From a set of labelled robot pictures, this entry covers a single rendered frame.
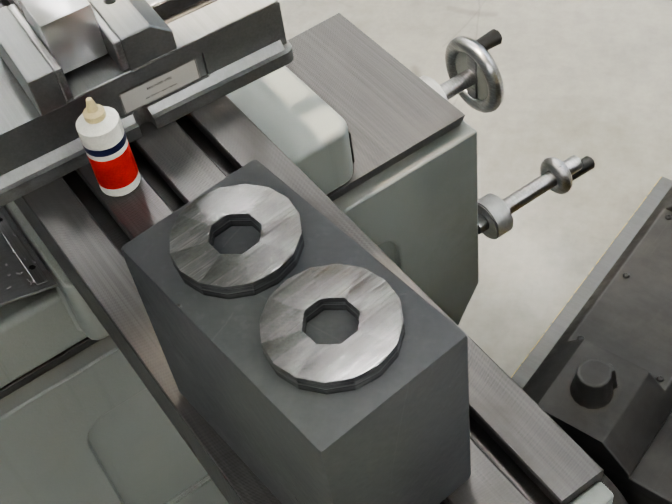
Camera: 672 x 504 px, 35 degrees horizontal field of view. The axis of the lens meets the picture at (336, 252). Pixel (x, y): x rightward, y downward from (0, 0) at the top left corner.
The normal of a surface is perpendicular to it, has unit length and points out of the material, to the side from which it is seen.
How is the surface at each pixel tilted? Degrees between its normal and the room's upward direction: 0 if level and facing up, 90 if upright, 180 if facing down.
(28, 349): 90
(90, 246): 0
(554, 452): 0
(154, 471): 90
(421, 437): 90
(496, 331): 0
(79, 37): 90
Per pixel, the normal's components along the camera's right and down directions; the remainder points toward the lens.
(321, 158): 0.57, 0.59
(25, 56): -0.11, -0.63
